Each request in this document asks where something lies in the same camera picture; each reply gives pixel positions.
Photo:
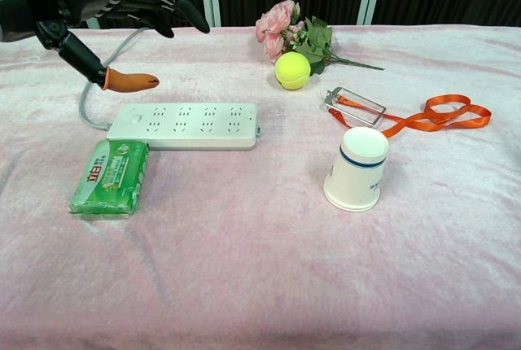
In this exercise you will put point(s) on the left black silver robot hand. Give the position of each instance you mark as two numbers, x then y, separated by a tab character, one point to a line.
81	55

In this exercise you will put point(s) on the white paper cup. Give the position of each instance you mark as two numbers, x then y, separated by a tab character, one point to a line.
358	171

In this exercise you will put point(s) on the pink plush blanket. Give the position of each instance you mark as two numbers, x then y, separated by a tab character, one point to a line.
260	264

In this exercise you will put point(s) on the metal framed badge holder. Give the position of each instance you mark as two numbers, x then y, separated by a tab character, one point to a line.
358	106

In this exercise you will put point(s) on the white power strip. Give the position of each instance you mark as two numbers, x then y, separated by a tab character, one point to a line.
195	138

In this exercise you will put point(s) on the yellow tennis ball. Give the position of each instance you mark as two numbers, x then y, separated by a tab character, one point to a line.
292	71

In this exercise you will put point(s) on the pink artificial flower bouquet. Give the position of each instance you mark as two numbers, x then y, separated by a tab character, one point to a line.
281	22

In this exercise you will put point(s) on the green soap package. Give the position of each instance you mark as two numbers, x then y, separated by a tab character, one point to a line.
110	181

